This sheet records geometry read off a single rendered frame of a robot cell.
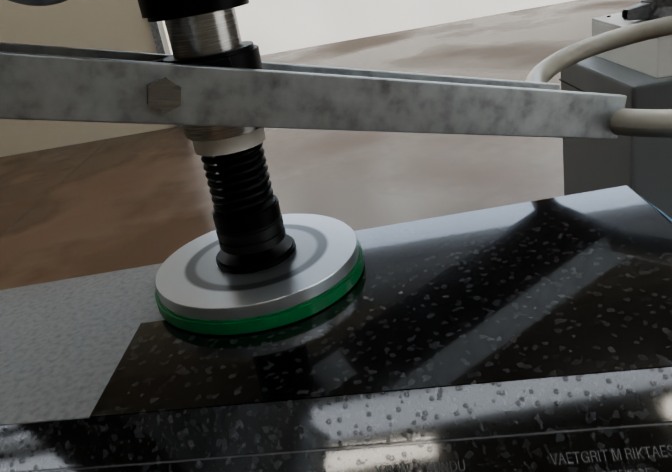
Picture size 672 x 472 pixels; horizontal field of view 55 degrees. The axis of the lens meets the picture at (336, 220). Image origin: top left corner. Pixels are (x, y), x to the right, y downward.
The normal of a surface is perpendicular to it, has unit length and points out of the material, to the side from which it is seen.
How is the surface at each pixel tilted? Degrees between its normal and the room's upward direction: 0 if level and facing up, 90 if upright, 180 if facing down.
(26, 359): 0
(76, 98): 90
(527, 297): 0
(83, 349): 0
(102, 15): 90
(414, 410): 45
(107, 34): 90
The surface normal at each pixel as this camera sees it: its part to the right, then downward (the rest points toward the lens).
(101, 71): 0.37, 0.30
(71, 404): -0.16, -0.91
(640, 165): 0.03, 0.38
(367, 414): -0.17, -0.37
